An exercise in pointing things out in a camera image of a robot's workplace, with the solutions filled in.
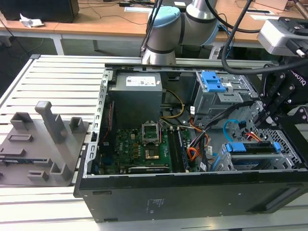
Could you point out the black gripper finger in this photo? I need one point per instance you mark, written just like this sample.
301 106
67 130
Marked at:
276 89
293 130

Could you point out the hard disk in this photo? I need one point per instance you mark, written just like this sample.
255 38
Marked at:
255 147

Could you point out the grey metal disk bay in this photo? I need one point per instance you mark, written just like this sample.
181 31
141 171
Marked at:
286 146

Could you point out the blue plastic latch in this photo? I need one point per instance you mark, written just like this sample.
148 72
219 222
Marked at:
213 81

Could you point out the grey metal drive cage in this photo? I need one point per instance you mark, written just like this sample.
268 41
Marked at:
207 101

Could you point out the white paper sheet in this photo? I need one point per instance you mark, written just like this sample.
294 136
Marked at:
136 9
256 17

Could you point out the brown cardboard box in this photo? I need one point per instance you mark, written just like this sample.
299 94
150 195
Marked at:
272 4

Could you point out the black PC case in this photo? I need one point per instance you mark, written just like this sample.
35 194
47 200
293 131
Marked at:
192 197

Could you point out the CPU socket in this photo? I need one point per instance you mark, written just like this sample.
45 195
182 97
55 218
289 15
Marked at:
152 154

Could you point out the grey power supply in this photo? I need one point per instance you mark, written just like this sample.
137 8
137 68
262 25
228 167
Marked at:
134 101

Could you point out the green motherboard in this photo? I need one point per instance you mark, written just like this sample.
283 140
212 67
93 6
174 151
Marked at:
125 149

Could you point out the wooden desk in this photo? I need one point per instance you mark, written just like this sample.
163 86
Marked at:
96 21

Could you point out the black box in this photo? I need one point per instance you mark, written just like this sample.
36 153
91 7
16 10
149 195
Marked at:
41 9

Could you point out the grey parts rack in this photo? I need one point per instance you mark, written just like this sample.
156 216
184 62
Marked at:
36 156

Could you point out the crumpled white paper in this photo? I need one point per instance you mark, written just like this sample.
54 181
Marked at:
30 22

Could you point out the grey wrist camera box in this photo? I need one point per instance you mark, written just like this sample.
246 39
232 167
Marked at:
274 36

